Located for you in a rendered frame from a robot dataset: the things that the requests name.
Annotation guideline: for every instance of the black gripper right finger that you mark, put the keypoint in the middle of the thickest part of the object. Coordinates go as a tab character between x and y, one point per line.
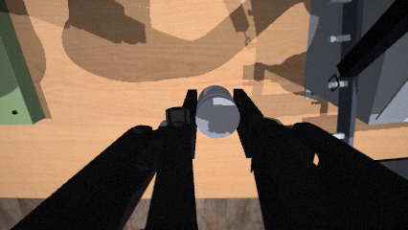
361	191

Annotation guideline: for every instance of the grey cylinder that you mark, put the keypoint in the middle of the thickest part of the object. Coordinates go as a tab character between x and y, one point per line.
217	115

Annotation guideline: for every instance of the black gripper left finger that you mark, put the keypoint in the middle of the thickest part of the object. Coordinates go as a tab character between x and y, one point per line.
104	193

